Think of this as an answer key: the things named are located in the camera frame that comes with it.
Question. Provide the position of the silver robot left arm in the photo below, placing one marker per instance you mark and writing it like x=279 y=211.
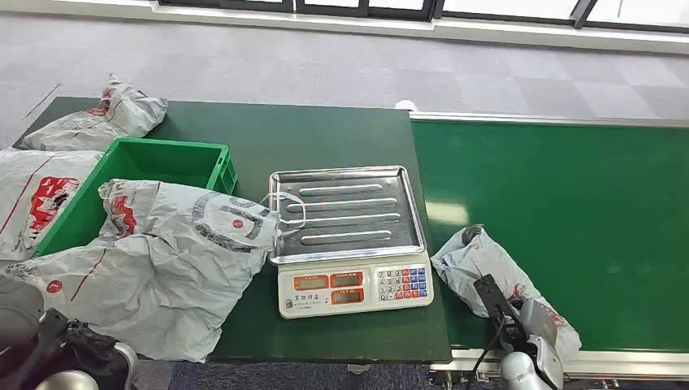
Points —
x=70 y=379

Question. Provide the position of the large grey JD-print mailer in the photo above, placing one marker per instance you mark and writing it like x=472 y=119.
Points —
x=172 y=269

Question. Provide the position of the green plastic crate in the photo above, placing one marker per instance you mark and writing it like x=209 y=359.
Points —
x=156 y=161

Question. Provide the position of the white round roller cap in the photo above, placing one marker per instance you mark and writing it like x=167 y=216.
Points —
x=405 y=105

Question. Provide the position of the green conveyor belt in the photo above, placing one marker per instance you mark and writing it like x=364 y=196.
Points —
x=565 y=215

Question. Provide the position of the crumpled grey mailer package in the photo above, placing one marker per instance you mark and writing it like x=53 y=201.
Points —
x=107 y=121

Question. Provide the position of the small grey mailer package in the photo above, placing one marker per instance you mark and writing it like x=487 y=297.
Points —
x=484 y=264

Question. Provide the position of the white electronic weighing scale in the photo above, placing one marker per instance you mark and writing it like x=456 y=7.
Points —
x=344 y=215

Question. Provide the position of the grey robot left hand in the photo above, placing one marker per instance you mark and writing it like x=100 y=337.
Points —
x=19 y=309

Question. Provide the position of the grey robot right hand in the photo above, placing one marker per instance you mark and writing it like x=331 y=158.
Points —
x=540 y=320

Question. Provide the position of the grey mailer big red print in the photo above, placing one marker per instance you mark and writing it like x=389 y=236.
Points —
x=32 y=199

